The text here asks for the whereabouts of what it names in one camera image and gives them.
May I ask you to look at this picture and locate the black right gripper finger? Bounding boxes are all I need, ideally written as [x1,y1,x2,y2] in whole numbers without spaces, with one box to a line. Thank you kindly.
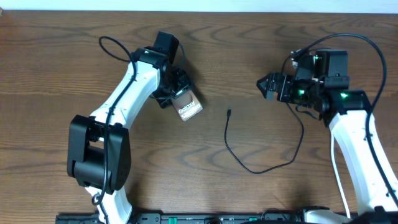
[256,73,279,90]
[259,87,276,100]

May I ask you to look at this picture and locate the Samsung Galaxy smartphone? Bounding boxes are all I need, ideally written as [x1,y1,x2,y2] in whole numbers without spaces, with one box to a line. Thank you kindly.
[171,90,203,121]

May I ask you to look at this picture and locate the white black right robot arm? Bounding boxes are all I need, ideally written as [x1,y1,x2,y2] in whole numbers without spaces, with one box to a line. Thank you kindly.
[256,49,397,223]

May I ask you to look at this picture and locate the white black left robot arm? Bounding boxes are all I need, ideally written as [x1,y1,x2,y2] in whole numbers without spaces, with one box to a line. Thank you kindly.
[67,32,193,223]

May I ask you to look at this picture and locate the black USB charging cable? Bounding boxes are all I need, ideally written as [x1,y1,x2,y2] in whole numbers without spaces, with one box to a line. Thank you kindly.
[224,107,305,175]

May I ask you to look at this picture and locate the white socket power cord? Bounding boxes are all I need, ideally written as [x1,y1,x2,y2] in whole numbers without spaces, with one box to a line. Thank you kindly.
[330,133,352,218]

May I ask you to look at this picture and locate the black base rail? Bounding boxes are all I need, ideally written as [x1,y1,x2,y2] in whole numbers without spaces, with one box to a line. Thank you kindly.
[55,205,363,224]

